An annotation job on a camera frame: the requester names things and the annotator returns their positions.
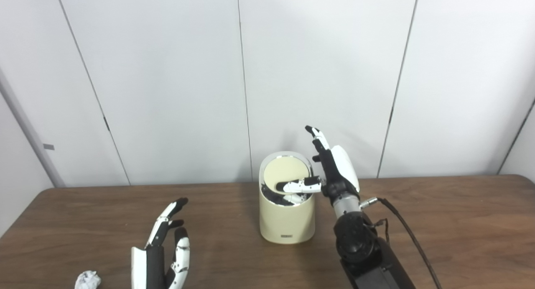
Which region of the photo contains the white and black right hand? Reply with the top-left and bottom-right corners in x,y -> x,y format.
276,125 -> 361,206

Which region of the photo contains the white and black left hand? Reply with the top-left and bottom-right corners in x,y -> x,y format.
131,197 -> 191,289

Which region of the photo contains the cream-colored round bin lid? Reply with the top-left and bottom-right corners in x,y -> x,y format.
263,155 -> 311,193

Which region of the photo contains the white paper ball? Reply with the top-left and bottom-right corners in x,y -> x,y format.
75,271 -> 102,289

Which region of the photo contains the black bin liner bag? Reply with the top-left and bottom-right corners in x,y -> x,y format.
261,182 -> 312,207

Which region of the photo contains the cream-colored bin body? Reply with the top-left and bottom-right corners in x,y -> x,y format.
259,151 -> 316,244

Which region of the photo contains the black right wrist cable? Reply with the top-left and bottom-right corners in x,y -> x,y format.
360,197 -> 443,289

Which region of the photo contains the gray wall post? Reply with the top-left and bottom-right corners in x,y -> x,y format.
0,67 -> 65,188

